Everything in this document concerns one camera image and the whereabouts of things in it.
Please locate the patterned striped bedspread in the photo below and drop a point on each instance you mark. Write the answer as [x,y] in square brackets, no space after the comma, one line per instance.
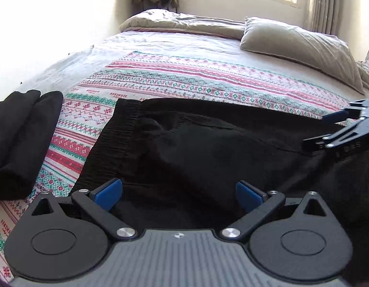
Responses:
[248,79]

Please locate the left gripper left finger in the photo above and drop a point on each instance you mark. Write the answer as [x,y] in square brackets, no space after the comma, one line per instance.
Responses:
[96,205]

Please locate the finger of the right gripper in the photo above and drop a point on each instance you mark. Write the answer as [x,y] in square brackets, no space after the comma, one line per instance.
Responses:
[348,141]
[357,110]

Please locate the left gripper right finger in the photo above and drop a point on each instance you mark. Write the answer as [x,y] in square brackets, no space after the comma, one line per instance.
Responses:
[258,206]

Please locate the beige pillow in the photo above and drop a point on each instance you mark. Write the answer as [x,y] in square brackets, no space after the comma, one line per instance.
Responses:
[322,52]

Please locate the beige curtain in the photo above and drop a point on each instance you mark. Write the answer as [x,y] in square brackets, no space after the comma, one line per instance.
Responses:
[322,16]

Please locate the folded black garment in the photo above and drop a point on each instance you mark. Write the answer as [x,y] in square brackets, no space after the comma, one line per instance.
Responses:
[27,124]

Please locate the black pants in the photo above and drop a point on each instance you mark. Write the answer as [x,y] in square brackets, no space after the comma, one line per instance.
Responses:
[179,161]

